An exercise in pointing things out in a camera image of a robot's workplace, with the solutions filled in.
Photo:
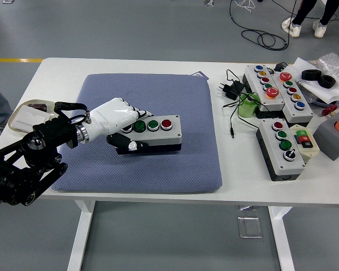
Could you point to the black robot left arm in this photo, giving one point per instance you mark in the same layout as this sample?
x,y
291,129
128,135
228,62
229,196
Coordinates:
x,y
51,130

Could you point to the cream tray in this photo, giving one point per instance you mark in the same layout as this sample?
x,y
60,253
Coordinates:
x,y
12,116

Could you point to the grey five-button control box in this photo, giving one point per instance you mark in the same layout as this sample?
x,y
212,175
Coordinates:
x,y
289,110
252,80

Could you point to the green tape roll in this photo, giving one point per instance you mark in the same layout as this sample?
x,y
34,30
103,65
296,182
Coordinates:
x,y
245,108

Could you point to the grey block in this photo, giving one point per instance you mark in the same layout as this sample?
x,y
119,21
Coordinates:
x,y
327,138

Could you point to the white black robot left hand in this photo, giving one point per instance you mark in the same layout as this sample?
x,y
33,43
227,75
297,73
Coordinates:
x,y
113,115

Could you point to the clear plastic bag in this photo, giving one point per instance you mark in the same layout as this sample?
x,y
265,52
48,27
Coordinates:
x,y
333,63

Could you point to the blue-grey padded mat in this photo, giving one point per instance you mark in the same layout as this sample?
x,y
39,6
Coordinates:
x,y
164,169

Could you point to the white grey floor object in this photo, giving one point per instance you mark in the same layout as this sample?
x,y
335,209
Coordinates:
x,y
209,2

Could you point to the person with white shoes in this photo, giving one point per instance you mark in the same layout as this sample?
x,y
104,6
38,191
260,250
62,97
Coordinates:
x,y
302,11

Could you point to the grey four-button control box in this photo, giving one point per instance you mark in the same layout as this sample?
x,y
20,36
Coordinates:
x,y
274,158
169,135

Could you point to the cream three-button switch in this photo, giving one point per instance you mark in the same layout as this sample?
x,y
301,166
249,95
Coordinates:
x,y
310,151

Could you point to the white wall switch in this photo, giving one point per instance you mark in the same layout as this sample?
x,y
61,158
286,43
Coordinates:
x,y
28,117

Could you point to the white table leg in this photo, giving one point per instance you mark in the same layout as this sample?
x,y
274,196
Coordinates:
x,y
80,234
282,240

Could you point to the clear floor plate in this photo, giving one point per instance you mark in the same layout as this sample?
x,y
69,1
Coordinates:
x,y
250,227
245,208

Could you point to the small black device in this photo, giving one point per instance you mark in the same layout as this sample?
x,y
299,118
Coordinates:
x,y
280,67

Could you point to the purple card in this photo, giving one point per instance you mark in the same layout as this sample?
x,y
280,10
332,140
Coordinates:
x,y
202,74

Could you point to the white paper sheet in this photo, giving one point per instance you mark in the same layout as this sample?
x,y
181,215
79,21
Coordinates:
x,y
322,91

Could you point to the red valve knob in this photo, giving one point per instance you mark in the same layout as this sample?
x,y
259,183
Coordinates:
x,y
329,110

